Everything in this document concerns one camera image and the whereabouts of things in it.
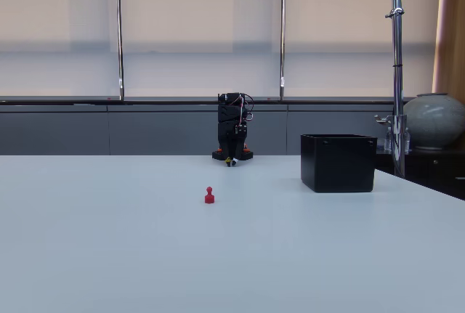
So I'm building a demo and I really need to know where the wooden wall panel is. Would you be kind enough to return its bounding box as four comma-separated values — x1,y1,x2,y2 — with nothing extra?
431,0,465,95

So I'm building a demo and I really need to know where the chrome stand pole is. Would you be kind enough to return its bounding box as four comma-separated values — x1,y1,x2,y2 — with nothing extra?
384,0,408,178

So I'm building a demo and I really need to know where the grey low window cabinet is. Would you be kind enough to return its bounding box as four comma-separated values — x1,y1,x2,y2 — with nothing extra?
0,103,397,157

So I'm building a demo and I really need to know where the dark sideboard cabinet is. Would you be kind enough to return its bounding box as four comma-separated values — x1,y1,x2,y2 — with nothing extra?
374,145,465,201

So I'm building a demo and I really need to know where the grey round ceramic vase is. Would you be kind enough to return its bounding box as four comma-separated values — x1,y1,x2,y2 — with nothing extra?
402,92,465,151

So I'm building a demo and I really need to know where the chrome window mullion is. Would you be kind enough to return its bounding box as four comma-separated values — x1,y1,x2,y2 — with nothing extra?
115,0,126,102
278,0,288,101

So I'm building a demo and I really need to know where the black plastic box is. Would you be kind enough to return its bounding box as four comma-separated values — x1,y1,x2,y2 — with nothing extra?
299,133,379,194

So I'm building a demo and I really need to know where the red white servo cable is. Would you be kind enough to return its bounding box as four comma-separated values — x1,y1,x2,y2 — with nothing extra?
234,94,255,126

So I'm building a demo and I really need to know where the metal pole clamp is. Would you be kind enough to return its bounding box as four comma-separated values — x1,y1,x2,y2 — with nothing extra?
374,113,408,126

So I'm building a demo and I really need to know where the black orange robot base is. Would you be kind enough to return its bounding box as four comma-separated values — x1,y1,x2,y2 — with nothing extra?
211,142,254,162

